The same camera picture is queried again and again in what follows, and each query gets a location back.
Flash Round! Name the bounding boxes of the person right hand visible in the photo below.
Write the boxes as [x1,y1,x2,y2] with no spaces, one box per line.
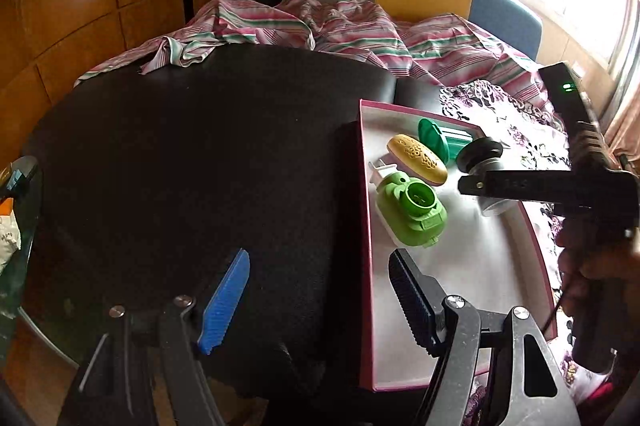
[555,218,639,326]

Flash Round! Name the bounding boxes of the green plastic spool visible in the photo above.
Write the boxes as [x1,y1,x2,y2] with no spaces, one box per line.
[418,119,473,165]

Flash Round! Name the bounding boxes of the pink white shallow box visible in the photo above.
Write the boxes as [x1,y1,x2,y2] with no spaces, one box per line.
[359,100,554,391]

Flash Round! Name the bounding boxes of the pink striped bed sheet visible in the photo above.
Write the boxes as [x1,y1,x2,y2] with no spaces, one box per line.
[78,0,551,110]

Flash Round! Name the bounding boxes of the black grey jar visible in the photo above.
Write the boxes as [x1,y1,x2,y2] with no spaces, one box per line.
[456,137,515,217]

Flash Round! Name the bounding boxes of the green toy camera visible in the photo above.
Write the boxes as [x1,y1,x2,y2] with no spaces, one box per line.
[369,160,448,249]

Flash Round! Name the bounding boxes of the white floral embroidered tablecloth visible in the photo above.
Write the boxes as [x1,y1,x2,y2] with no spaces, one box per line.
[439,80,605,404]

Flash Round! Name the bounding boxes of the yellow perforated egg toy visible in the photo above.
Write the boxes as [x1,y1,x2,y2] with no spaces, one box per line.
[386,134,448,186]

